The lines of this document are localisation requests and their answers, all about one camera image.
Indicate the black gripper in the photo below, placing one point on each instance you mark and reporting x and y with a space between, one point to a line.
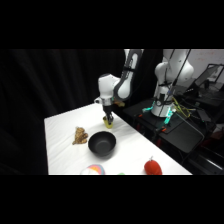
107 110

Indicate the yellow plastic cup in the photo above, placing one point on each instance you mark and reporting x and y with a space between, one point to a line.
108 125

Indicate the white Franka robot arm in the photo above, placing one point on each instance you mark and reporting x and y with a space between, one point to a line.
108 86

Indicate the black bowl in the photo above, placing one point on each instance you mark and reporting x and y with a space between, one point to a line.
102 143

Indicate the tan tag on wrist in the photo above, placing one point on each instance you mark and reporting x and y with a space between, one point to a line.
119 104

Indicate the brown plush toy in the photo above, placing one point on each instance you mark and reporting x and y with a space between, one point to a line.
80 136

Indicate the rainbow striped ball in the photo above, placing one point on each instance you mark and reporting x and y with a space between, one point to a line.
93 170

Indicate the small green object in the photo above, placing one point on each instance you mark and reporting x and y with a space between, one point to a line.
121 173

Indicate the red plush fruit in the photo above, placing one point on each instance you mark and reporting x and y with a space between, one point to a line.
153 167

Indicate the black robot stand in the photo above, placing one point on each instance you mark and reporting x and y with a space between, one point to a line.
181 135

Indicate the black curtain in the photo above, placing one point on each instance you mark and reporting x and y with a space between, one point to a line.
36 86

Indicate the white board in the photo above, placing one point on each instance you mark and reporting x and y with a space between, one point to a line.
213 56

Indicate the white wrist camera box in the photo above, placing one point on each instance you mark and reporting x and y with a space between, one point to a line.
98 100

